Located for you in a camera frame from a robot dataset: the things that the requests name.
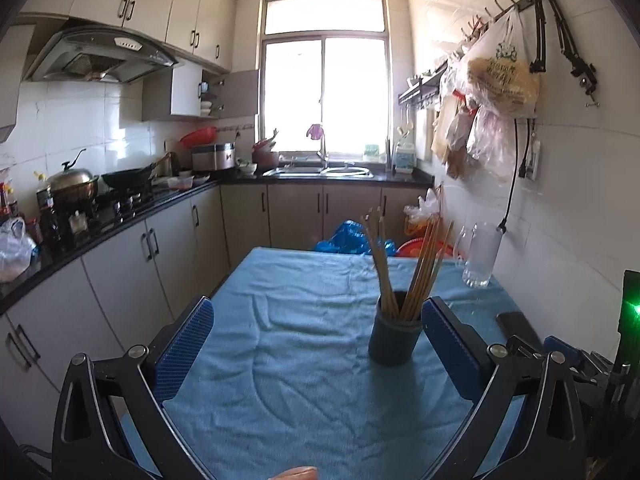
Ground red plastic basin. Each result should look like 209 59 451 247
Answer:
395 237 456 260

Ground range hood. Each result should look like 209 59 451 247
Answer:
25 25 178 84

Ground blue plastic bag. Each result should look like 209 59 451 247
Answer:
312 220 372 256

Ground hanging black power cable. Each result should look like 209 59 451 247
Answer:
496 118 533 233

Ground white plastic bags on wall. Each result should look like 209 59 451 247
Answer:
431 50 516 182

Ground kitchen faucet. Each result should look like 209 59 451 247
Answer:
306 124 329 169

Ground lower kitchen cabinets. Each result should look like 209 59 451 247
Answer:
1 178 425 450

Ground dark green utensil cup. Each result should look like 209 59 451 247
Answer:
368 298 423 367

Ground blue table cloth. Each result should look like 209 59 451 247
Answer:
119 246 542 480

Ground orange trash bin with bag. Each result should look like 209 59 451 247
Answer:
404 185 445 237

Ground kitchen cabinets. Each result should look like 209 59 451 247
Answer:
1 178 425 450
18 0 259 120

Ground steel rice cooker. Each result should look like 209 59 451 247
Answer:
191 142 235 172

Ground black wok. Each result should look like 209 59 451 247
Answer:
101 153 170 191

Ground window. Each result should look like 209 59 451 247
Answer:
260 0 390 162

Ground bag of noodles on hook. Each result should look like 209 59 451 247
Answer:
456 8 540 118

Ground steel kettle pot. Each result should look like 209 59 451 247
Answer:
47 148 99 206

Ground clear glass beer mug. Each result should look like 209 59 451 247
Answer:
452 222 503 288

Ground red colander bowl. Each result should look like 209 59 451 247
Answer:
180 126 217 150

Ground upper kitchen cabinets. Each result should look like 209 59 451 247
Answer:
18 0 259 120

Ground person's hand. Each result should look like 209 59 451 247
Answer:
269 466 319 480

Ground wooden chopstick bundle in cup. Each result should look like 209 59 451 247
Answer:
399 217 454 321

